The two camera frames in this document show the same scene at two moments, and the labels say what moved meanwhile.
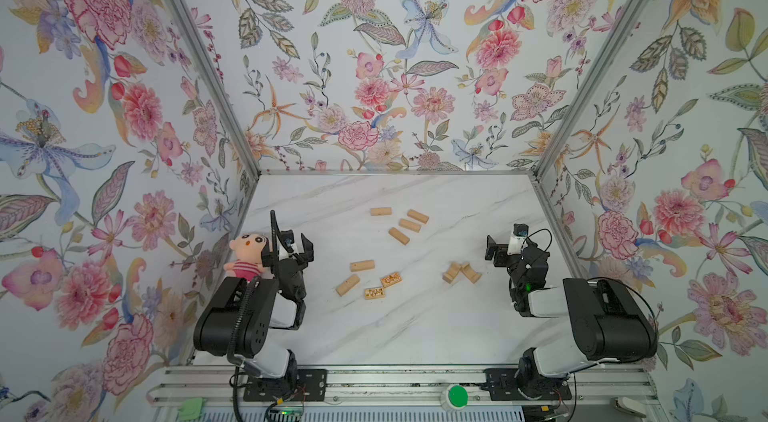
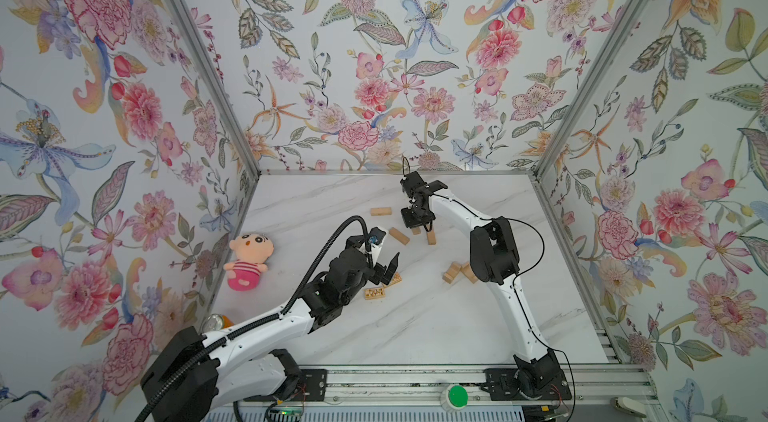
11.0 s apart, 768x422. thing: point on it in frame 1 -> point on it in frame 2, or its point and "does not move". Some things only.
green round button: (458, 395) does not move
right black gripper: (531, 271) -> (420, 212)
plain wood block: (381, 211) does not move
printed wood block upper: (392, 279) does not move
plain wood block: (402, 238) does not move
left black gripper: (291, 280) -> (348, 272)
